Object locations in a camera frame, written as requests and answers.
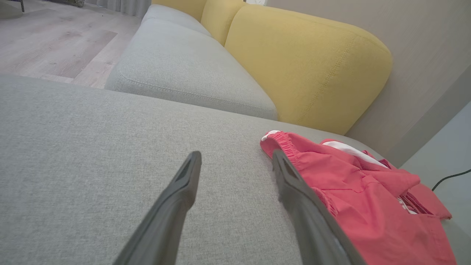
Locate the grey sofa seat cushion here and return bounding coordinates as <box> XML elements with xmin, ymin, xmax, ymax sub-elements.
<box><xmin>105</xmin><ymin>4</ymin><xmax>279</xmax><ymax>121</ymax></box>

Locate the large yellow back cushion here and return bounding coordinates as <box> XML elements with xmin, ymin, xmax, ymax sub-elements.
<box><xmin>224</xmin><ymin>4</ymin><xmax>393</xmax><ymax>135</ymax></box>

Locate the thin black floor cable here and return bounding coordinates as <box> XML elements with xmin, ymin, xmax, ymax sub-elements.
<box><xmin>432</xmin><ymin>169</ymin><xmax>471</xmax><ymax>192</ymax></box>

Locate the red shorts white stripe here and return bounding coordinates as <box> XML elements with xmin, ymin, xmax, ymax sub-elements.
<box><xmin>260</xmin><ymin>130</ymin><xmax>458</xmax><ymax>265</ymax></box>

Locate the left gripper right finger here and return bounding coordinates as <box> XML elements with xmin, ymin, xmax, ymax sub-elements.
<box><xmin>272</xmin><ymin>149</ymin><xmax>367</xmax><ymax>265</ymax></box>

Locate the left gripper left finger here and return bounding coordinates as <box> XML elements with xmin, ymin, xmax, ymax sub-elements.
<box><xmin>112</xmin><ymin>151</ymin><xmax>202</xmax><ymax>265</ymax></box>

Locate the grey sofa seat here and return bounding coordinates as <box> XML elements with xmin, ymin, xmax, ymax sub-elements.
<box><xmin>0</xmin><ymin>74</ymin><xmax>471</xmax><ymax>265</ymax></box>

